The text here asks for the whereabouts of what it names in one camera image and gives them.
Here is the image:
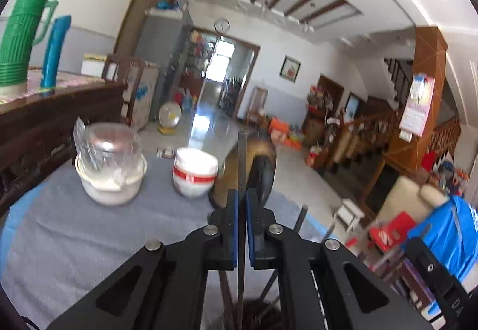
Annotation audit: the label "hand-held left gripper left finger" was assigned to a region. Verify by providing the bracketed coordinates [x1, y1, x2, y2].
[47, 189, 240, 330]

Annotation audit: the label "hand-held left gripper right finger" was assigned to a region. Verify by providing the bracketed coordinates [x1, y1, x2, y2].
[246, 189, 434, 330]

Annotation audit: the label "dark wooden chopstick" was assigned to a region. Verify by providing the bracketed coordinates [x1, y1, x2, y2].
[218, 270, 236, 330]
[238, 130, 248, 330]

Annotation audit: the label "blue cloth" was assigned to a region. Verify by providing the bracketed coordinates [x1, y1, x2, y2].
[407, 195, 478, 282]

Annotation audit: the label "white bowl with red band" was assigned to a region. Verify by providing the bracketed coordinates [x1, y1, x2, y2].
[172, 171, 217, 199]
[173, 147, 219, 183]

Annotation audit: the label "red plastic stool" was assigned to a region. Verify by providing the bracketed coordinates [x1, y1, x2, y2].
[368, 211, 417, 252]

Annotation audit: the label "cream sofa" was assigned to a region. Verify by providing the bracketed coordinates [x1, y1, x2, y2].
[373, 175, 452, 241]

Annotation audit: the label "small white stool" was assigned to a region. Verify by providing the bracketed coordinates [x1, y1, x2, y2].
[333, 199, 366, 234]

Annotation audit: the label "pile of colourful goods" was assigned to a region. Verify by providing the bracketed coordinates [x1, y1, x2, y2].
[267, 85, 346, 170]

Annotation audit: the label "plain white bowl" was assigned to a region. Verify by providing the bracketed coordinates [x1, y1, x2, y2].
[75, 153, 148, 207]

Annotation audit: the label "white floor fan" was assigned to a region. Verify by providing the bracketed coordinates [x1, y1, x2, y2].
[157, 99, 183, 136]

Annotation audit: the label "light wooden chair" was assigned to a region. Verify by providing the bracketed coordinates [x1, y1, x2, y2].
[244, 85, 269, 127]

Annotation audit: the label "blue plastic jug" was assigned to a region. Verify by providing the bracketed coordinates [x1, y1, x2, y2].
[181, 89, 198, 112]

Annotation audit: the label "clear plastic bag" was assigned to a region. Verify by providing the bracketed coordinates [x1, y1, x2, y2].
[73, 116, 144, 181]

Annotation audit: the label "wooden stair railing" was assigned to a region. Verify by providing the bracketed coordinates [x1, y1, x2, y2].
[325, 57, 462, 185]

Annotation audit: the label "grey towel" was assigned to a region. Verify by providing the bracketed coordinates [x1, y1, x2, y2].
[0, 154, 325, 330]

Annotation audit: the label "cardboard box with blue print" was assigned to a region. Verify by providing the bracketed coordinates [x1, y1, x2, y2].
[121, 57, 161, 131]

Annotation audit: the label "grey refrigerator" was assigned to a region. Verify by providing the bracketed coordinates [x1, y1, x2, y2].
[134, 9, 193, 122]

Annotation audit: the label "dark wooden chair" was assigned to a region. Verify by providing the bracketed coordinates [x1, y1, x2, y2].
[102, 54, 150, 125]

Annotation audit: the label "dark carved wooden cabinet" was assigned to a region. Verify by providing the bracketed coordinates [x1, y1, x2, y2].
[0, 67, 129, 211]

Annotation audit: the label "white box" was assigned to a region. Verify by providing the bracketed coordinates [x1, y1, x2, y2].
[80, 54, 109, 77]

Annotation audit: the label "blue tablecloth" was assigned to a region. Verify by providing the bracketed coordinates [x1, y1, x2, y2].
[0, 181, 337, 263]

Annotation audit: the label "floral table cover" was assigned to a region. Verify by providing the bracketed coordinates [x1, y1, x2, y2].
[0, 67, 107, 103]

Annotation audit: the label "blue bags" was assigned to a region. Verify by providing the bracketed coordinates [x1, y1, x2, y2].
[155, 0, 187, 11]

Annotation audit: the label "brown wooden door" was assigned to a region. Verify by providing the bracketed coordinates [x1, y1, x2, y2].
[112, 0, 180, 58]

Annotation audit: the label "blue thermos bottle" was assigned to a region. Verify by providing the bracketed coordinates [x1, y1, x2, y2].
[40, 15, 72, 89]

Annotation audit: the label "green thermos jug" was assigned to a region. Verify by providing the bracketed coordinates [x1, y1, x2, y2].
[0, 0, 59, 99]

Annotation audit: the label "framed wall picture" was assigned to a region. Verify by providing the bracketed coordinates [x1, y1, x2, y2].
[280, 56, 301, 82]

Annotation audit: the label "wall calendar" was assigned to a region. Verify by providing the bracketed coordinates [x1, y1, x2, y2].
[399, 72, 436, 140]

